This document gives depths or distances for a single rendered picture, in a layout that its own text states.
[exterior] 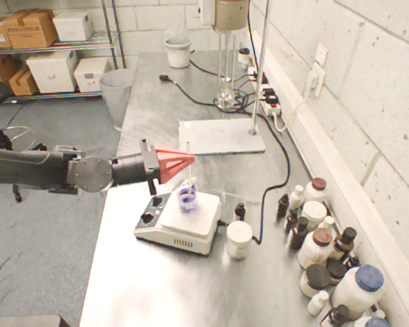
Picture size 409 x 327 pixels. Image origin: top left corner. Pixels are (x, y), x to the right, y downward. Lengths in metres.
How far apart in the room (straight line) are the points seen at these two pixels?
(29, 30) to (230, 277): 2.50
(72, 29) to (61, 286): 2.00
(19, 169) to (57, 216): 1.49
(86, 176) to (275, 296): 0.47
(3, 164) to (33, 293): 1.31
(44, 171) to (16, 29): 2.40
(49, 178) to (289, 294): 0.54
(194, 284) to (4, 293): 1.25
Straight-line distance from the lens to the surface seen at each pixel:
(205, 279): 0.70
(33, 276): 1.77
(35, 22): 2.76
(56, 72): 2.89
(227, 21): 0.82
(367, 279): 0.63
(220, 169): 0.92
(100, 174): 0.47
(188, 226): 0.66
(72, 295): 1.62
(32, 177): 0.49
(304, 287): 0.70
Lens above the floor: 1.38
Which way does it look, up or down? 42 degrees down
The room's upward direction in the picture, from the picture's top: straight up
